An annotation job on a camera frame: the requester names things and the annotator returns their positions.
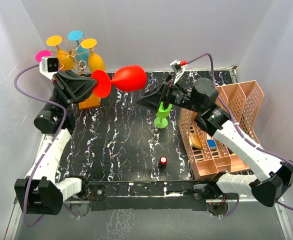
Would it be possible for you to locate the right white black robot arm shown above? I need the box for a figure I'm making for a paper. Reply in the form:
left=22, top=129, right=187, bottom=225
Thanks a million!
left=137, top=78, right=293, bottom=207

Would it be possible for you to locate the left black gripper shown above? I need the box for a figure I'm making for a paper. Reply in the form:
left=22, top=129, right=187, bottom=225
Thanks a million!
left=45, top=70, right=99, bottom=115

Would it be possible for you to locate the orange wooden rack base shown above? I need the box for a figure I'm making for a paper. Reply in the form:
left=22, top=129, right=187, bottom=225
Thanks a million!
left=78, top=94, right=101, bottom=111

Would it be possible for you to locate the teal wine glass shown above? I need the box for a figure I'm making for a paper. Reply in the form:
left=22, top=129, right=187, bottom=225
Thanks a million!
left=67, top=30, right=90, bottom=63

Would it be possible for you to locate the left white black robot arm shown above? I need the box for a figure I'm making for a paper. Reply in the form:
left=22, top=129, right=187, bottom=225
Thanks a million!
left=14, top=70, right=97, bottom=215

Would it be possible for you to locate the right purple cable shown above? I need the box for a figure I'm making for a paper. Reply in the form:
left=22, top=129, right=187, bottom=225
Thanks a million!
left=185, top=52, right=293, bottom=216

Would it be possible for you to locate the gold wire glass rack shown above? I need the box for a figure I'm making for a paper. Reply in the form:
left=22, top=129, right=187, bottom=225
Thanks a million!
left=50, top=48, right=88, bottom=76

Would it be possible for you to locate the blue white box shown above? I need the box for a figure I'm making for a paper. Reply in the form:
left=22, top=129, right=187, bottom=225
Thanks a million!
left=207, top=139, right=217, bottom=152

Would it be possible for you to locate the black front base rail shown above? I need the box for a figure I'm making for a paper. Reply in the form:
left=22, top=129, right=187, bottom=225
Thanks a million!
left=81, top=180, right=227, bottom=212

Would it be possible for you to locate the orange wine glass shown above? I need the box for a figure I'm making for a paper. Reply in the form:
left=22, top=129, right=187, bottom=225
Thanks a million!
left=80, top=38, right=106, bottom=73
left=46, top=35, right=74, bottom=71

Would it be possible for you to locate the magenta wine glass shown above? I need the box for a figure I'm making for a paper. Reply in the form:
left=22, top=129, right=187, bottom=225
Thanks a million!
left=35, top=50, right=52, bottom=63

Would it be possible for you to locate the orange wine glass left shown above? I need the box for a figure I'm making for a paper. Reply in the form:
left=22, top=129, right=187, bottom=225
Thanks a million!
left=46, top=35, right=74, bottom=71

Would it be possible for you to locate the pink plastic file organizer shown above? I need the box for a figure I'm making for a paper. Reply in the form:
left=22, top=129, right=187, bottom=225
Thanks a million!
left=178, top=80, right=264, bottom=181

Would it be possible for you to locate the yellow book in organizer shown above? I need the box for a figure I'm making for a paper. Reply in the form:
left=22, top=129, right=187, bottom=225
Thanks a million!
left=189, top=132, right=202, bottom=150

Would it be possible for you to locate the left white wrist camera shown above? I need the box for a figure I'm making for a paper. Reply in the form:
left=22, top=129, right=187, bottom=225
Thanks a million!
left=39, top=56, right=60, bottom=73

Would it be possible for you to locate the green wine glass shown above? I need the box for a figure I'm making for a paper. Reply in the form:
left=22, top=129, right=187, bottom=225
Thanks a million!
left=154, top=102, right=172, bottom=129

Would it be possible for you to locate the red wine glass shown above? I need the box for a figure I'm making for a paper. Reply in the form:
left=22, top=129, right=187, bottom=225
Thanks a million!
left=90, top=65, right=147, bottom=98

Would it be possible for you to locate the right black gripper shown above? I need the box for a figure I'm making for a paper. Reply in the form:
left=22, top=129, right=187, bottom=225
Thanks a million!
left=136, top=74, right=203, bottom=114

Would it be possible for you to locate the red black push button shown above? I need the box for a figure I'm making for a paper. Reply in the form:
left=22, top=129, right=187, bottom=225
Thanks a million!
left=158, top=156, right=168, bottom=171

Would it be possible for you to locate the orange wine glass right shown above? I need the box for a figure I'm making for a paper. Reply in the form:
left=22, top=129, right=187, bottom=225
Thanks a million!
left=80, top=38, right=106, bottom=73

